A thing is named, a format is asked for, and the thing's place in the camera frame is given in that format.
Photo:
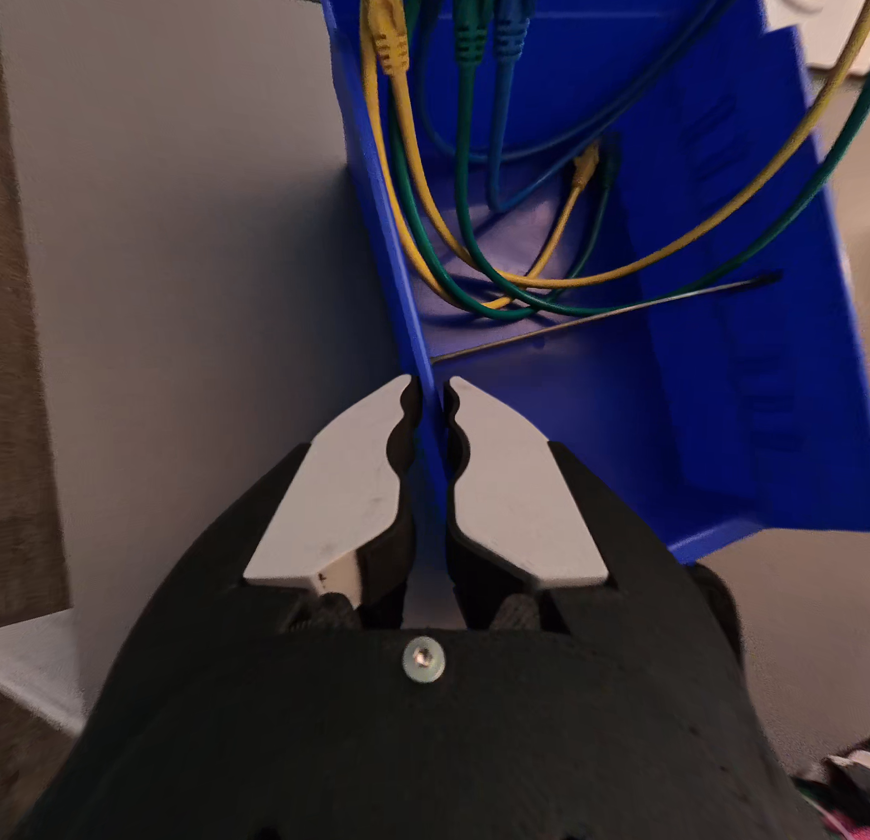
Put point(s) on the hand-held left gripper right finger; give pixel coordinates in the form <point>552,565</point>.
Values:
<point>516,507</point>

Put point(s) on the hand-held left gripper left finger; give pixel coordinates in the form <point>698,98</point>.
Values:
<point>333,500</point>

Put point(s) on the blue plastic bin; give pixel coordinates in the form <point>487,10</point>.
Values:
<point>680,412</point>

